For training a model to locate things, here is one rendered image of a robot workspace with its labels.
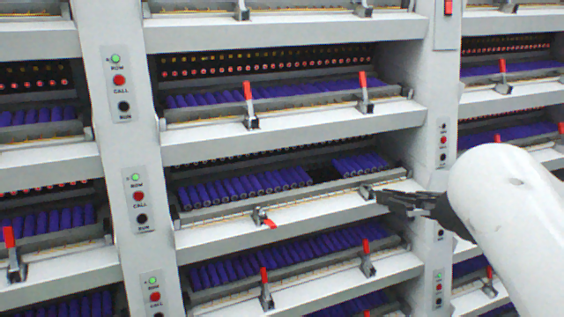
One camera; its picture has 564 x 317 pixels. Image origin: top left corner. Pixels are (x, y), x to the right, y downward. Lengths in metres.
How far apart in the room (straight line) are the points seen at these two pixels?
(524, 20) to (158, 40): 0.90
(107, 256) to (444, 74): 0.81
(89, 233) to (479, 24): 0.97
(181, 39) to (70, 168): 0.28
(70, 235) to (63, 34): 0.35
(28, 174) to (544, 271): 0.69
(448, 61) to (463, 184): 0.56
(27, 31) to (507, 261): 0.69
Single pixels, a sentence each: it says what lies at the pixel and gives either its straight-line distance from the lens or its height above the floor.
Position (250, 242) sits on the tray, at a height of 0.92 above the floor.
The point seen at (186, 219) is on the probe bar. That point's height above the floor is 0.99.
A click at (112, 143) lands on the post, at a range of 0.71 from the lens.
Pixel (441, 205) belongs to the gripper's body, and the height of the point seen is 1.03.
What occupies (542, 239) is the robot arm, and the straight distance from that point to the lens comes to 0.43.
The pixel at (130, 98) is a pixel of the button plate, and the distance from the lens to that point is 0.71.
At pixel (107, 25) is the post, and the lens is 0.71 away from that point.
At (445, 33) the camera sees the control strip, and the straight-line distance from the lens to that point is 1.00.
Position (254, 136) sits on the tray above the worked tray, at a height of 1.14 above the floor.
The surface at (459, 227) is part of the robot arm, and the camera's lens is 0.68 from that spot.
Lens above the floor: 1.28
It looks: 14 degrees down
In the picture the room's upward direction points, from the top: 4 degrees counter-clockwise
